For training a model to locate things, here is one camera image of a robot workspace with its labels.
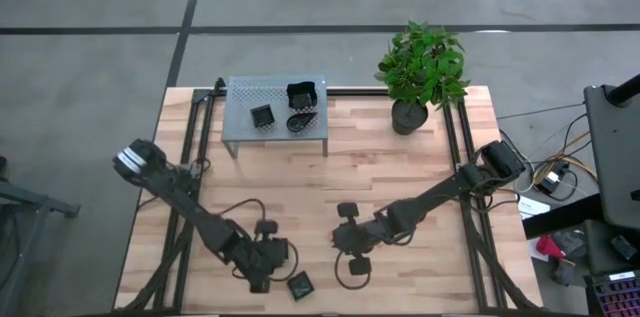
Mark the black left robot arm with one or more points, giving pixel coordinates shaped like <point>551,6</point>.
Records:
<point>185,202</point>

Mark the small black device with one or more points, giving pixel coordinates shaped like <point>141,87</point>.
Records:
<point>623,247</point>

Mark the grey metal stand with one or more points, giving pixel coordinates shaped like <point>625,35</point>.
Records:
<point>30,197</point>

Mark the black power supply box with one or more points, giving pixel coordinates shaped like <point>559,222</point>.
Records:
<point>552,182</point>

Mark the black wavy square bowl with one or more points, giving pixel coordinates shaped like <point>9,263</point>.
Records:
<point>291,92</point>

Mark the white paper sheet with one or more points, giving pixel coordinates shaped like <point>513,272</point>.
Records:
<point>532,207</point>

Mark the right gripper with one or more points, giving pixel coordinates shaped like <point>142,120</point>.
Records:
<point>365,234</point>

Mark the grey perforated metal shelf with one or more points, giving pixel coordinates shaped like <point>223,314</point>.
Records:
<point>240,127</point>

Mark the backlit computer keyboard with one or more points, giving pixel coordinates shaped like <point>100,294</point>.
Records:
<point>620,297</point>

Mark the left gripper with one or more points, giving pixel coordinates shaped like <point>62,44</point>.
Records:
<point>255,257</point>

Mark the green potted plant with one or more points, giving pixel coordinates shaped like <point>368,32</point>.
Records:
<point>422,72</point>

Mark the black aluminium table frame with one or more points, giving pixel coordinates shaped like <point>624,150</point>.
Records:
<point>200,117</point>

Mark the black desk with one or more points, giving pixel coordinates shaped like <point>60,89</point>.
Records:
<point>560,217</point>

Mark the red cloth item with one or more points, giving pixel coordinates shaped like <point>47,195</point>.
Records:
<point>549,246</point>

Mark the black teardrop mini plate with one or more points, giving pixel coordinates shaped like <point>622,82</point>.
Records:
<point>299,123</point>

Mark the dark grey bag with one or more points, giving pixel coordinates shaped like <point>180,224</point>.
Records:
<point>572,244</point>

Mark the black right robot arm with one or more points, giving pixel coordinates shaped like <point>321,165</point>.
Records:
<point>440,189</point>

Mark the grey equipment table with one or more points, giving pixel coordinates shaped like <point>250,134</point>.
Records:
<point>615,157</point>

